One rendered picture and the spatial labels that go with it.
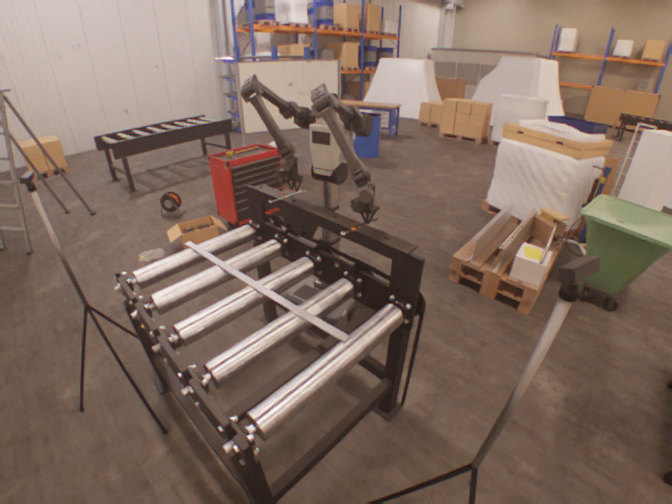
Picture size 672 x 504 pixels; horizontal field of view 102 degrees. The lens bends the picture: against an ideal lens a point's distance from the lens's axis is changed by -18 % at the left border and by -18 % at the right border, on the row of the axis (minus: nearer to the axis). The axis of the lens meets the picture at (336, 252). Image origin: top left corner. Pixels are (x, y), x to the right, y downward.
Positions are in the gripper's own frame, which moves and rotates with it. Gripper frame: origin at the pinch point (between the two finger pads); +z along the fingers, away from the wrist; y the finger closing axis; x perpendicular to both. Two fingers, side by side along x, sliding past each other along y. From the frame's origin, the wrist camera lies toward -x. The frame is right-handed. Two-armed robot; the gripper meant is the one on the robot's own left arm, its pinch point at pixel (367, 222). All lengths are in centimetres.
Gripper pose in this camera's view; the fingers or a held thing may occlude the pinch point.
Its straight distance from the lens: 165.2
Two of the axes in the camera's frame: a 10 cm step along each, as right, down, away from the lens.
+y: 7.2, 3.6, -5.9
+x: 6.9, -3.8, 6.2
